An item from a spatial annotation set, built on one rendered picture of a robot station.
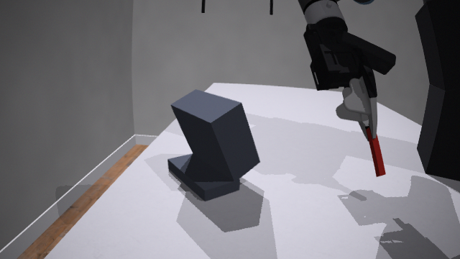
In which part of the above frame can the red rectangular peg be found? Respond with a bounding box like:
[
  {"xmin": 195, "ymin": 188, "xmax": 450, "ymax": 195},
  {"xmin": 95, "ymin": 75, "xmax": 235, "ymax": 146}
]
[{"xmin": 366, "ymin": 128, "xmax": 385, "ymax": 177}]

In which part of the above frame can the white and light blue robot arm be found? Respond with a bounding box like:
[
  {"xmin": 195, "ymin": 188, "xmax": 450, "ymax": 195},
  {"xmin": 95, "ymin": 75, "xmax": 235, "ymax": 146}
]
[{"xmin": 298, "ymin": 0, "xmax": 396, "ymax": 75}]

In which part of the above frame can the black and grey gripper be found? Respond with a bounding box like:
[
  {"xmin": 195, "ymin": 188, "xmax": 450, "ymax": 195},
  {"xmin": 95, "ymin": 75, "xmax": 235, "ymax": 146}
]
[{"xmin": 303, "ymin": 17, "xmax": 377, "ymax": 142}]

